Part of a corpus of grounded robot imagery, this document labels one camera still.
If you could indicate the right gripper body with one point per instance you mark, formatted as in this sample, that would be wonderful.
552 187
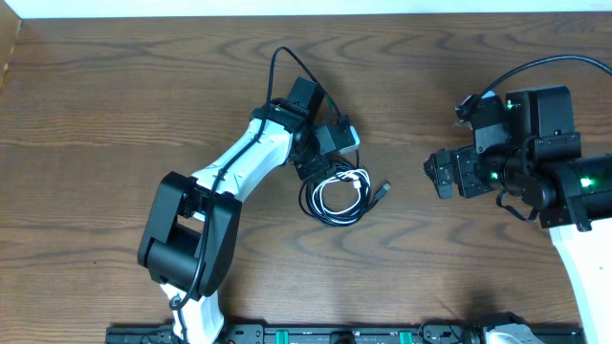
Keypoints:
477 172

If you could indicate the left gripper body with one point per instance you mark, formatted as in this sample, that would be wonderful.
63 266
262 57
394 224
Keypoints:
312 168

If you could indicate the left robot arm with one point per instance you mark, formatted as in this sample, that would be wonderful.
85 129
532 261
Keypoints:
190 235

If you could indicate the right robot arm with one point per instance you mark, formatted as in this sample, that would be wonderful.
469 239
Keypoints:
525 144

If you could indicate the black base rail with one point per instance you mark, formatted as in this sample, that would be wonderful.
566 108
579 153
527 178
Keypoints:
258 334

